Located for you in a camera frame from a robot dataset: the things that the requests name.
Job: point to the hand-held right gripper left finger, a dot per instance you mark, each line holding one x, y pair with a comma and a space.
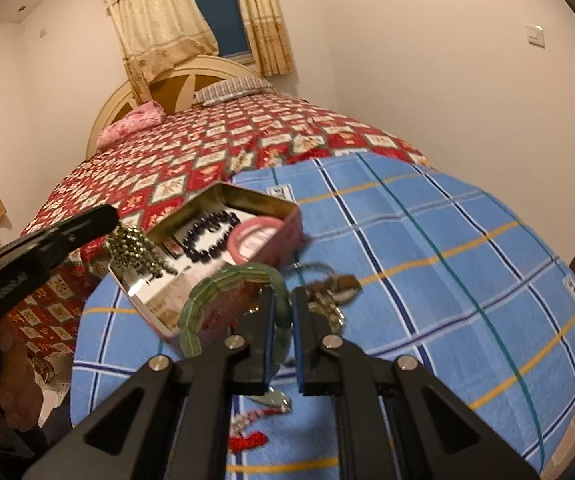
269, 340

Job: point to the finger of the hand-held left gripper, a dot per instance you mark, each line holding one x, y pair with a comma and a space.
82, 227

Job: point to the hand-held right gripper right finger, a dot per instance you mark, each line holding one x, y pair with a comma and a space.
298, 340

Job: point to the silver pendant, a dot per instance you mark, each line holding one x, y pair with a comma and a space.
275, 399

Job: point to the bunch of keys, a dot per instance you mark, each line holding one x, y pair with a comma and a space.
332, 286

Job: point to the red knot charm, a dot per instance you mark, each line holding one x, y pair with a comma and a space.
250, 441

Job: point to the pink metal tin box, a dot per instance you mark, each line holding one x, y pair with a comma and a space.
293, 235

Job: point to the person's left hand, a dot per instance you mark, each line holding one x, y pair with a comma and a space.
17, 385

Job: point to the pink round tin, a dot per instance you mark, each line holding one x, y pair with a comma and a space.
255, 242

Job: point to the pink floral pillow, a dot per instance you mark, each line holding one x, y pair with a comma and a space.
127, 125

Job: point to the red patterned bedspread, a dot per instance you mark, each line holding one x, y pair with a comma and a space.
192, 150

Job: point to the blue plaid cloth covered table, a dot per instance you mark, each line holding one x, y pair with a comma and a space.
417, 260

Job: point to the cream wooden headboard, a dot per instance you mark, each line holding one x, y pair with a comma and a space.
170, 91

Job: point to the striped pillow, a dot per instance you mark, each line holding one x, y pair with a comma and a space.
232, 89

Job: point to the wide beige curtain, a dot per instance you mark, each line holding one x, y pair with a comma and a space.
152, 20

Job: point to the window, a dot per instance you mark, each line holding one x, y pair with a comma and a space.
222, 15

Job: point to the narrow beige curtain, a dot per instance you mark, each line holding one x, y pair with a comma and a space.
262, 20

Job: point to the white light switch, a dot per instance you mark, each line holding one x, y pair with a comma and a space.
536, 36

